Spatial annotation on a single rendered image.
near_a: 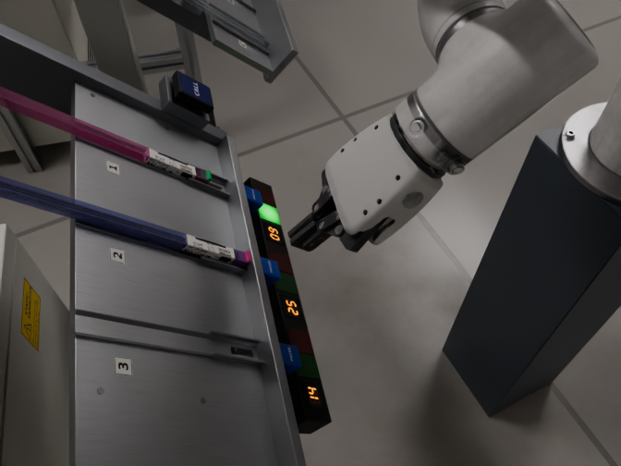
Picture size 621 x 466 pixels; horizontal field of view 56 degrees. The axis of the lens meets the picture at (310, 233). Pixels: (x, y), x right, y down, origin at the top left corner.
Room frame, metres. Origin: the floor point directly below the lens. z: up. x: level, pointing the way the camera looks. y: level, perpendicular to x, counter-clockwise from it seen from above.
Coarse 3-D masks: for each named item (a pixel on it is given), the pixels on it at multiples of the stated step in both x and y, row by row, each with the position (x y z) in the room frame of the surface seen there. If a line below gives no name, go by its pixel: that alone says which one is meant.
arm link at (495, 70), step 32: (544, 0) 0.41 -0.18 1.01; (448, 32) 0.44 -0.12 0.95; (480, 32) 0.42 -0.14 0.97; (512, 32) 0.40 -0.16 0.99; (544, 32) 0.39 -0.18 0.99; (576, 32) 0.38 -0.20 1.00; (448, 64) 0.41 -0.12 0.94; (480, 64) 0.39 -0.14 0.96; (512, 64) 0.38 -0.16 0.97; (544, 64) 0.37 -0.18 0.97; (576, 64) 0.37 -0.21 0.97; (448, 96) 0.38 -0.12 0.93; (480, 96) 0.37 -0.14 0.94; (512, 96) 0.37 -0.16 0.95; (544, 96) 0.37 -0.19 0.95; (448, 128) 0.36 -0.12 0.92; (480, 128) 0.36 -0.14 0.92; (512, 128) 0.37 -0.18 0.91
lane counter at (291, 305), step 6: (282, 300) 0.33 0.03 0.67; (288, 300) 0.34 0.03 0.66; (294, 300) 0.34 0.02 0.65; (282, 306) 0.33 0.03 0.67; (288, 306) 0.33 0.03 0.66; (294, 306) 0.33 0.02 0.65; (288, 312) 0.32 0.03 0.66; (294, 312) 0.32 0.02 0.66; (300, 312) 0.33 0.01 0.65; (294, 318) 0.32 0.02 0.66; (300, 318) 0.32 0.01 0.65
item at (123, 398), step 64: (128, 128) 0.47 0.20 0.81; (128, 192) 0.38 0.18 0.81; (192, 192) 0.42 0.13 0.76; (128, 256) 0.30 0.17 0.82; (192, 256) 0.33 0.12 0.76; (128, 320) 0.23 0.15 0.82; (192, 320) 0.25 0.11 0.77; (128, 384) 0.17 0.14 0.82; (192, 384) 0.19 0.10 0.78; (256, 384) 0.21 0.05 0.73; (128, 448) 0.12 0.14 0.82; (192, 448) 0.13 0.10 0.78; (256, 448) 0.15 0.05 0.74
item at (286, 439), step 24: (240, 192) 0.44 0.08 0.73; (240, 216) 0.41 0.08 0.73; (240, 240) 0.38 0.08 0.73; (264, 288) 0.31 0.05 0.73; (264, 312) 0.28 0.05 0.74; (264, 336) 0.26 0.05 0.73; (264, 360) 0.23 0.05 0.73; (264, 384) 0.21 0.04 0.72; (288, 408) 0.18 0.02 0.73; (288, 432) 0.16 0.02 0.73; (288, 456) 0.14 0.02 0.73
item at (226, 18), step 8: (192, 0) 0.71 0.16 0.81; (200, 0) 0.71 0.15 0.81; (200, 8) 0.71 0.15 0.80; (208, 8) 0.72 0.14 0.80; (216, 8) 0.72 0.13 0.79; (216, 16) 0.72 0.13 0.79; (224, 16) 0.72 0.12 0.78; (232, 16) 0.73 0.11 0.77; (232, 24) 0.72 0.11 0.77; (240, 24) 0.73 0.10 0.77; (240, 32) 0.72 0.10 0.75; (248, 32) 0.73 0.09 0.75; (256, 32) 0.74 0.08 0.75; (256, 40) 0.73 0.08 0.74; (264, 40) 0.73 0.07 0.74
